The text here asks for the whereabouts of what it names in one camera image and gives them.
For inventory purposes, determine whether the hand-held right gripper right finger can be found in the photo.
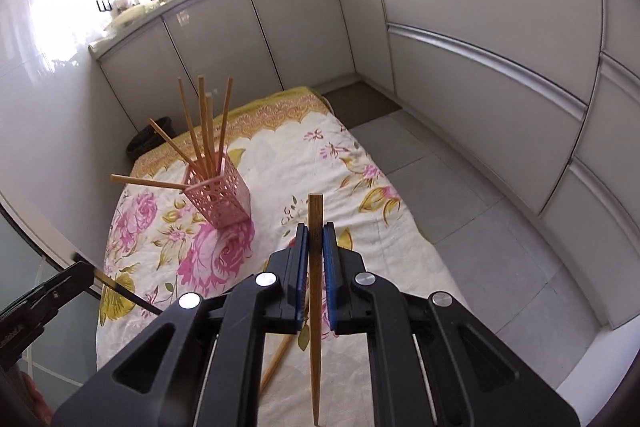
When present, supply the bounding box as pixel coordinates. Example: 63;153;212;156
322;222;581;427

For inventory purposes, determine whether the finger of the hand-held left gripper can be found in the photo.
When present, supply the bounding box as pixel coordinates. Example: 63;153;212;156
30;279;93;323
27;260;95;303

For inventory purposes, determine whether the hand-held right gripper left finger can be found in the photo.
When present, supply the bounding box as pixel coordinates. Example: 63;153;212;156
50;223;310;427

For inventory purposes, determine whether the dark chopstick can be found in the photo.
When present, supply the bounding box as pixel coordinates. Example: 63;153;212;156
91;271;163;315

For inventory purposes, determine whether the tan wooden chopstick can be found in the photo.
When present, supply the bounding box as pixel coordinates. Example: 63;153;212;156
259;336;292;394
110;174;188;192
306;193;325;426
205;93;214;175
177;78;202;175
198;76;208;175
216;77;234;168
148;118;201;178

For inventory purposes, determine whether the pink perforated utensil holder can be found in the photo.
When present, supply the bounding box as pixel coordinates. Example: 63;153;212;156
182;146;252;230

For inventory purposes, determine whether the person's left forearm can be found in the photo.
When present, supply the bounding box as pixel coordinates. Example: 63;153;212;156
12;369;53;427

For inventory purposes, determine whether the floral printed blanket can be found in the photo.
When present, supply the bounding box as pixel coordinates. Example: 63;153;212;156
95;86;473;427

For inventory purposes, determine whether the black waste bin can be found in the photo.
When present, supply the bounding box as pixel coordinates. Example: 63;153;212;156
125;117;174;160

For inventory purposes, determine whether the brown floor mat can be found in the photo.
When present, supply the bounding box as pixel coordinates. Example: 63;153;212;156
320;82;403;130

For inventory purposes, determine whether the white low kitchen cabinet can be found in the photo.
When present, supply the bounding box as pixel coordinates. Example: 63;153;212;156
89;0;358;135

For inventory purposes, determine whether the yellow cloth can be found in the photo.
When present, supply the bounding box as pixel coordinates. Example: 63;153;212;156
107;3;151;28

